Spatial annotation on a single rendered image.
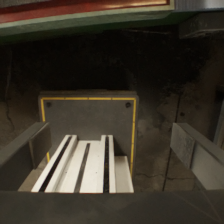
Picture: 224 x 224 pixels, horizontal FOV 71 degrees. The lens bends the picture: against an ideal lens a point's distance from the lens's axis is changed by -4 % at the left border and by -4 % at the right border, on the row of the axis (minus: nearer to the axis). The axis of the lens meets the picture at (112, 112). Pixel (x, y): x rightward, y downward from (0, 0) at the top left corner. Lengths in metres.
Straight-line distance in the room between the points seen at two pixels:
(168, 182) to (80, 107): 1.26
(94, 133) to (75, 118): 0.18
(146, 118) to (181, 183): 0.85
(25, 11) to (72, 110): 0.69
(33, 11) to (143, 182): 1.70
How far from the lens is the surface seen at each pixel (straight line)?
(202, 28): 0.82
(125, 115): 1.15
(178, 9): 0.67
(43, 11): 0.68
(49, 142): 0.17
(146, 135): 1.59
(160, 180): 1.90
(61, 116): 1.20
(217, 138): 1.67
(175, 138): 0.17
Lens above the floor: 1.42
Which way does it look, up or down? 74 degrees down
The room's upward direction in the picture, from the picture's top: 176 degrees clockwise
